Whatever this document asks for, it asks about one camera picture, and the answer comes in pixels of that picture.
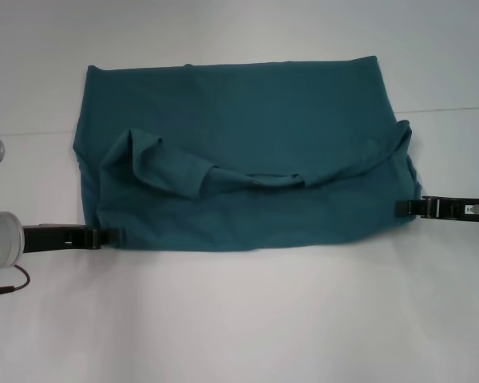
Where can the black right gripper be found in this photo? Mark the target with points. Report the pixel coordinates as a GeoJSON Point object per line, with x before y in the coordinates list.
{"type": "Point", "coordinates": [459, 209]}

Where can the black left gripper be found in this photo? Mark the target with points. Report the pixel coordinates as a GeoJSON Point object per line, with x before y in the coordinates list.
{"type": "Point", "coordinates": [52, 238]}

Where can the teal blue printed t-shirt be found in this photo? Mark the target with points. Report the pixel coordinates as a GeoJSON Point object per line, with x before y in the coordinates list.
{"type": "Point", "coordinates": [243, 119]}

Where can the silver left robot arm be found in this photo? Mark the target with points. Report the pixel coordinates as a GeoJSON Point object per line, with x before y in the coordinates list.
{"type": "Point", "coordinates": [0, 241]}

